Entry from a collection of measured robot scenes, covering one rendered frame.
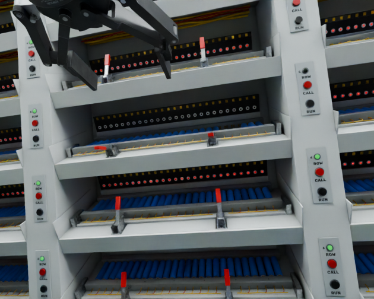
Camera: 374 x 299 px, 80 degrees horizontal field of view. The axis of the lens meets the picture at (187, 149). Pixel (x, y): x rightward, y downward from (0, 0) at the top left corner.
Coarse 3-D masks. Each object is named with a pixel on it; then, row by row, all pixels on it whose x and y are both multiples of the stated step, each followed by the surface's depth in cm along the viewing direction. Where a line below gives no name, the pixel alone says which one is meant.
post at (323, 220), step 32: (288, 32) 53; (320, 32) 51; (288, 64) 52; (320, 64) 51; (288, 96) 52; (320, 96) 51; (320, 128) 50; (288, 160) 56; (320, 224) 49; (320, 256) 49; (352, 256) 48; (320, 288) 49; (352, 288) 48
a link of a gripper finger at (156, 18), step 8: (128, 0) 24; (136, 0) 24; (144, 0) 26; (136, 8) 25; (144, 8) 25; (152, 8) 26; (160, 8) 28; (144, 16) 26; (152, 16) 26; (160, 16) 28; (168, 16) 29; (152, 24) 27; (160, 24) 27; (168, 24) 29; (176, 24) 30; (160, 32) 29; (168, 32) 29; (168, 40) 30; (176, 40) 30
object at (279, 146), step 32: (128, 128) 75; (160, 128) 74; (288, 128) 52; (64, 160) 63; (96, 160) 58; (128, 160) 57; (160, 160) 56; (192, 160) 55; (224, 160) 54; (256, 160) 54
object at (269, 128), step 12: (204, 132) 60; (216, 132) 58; (228, 132) 58; (240, 132) 58; (252, 132) 57; (264, 132) 57; (108, 144) 63; (120, 144) 62; (132, 144) 62; (144, 144) 62; (156, 144) 61; (168, 144) 59
